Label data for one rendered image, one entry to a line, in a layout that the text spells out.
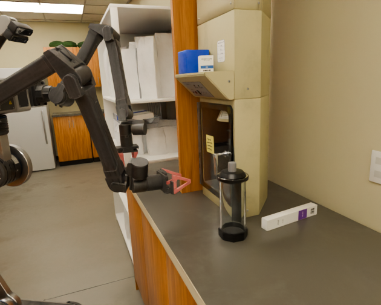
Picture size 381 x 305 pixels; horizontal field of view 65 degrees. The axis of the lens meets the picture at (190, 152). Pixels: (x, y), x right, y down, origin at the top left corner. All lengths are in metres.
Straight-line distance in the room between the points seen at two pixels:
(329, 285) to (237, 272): 0.24
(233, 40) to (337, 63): 0.44
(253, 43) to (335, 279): 0.79
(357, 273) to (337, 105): 0.64
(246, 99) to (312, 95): 0.39
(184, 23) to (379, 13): 0.74
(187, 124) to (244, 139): 0.38
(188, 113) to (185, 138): 0.12
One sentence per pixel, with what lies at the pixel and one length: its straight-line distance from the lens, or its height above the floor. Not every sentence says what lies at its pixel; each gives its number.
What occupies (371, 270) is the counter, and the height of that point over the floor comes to 0.94.
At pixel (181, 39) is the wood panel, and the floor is 1.66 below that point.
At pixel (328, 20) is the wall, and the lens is 1.40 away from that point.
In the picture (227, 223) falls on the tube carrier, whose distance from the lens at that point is 1.06.
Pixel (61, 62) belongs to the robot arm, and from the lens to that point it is 0.95.
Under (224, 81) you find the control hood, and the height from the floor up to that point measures 1.47.
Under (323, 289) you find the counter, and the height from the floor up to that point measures 0.94.
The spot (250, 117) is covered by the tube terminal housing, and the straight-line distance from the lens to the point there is 1.15.
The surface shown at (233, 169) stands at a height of 1.19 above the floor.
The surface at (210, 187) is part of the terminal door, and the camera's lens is 1.37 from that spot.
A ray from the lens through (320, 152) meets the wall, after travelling 1.42.
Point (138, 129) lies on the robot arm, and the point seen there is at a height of 1.27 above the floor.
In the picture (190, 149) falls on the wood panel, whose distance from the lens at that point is 1.46.
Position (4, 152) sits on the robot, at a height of 1.22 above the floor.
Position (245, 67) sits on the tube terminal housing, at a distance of 1.13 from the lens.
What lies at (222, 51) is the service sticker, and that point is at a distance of 1.19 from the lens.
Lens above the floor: 1.48
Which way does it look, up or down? 13 degrees down
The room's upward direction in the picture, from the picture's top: 2 degrees counter-clockwise
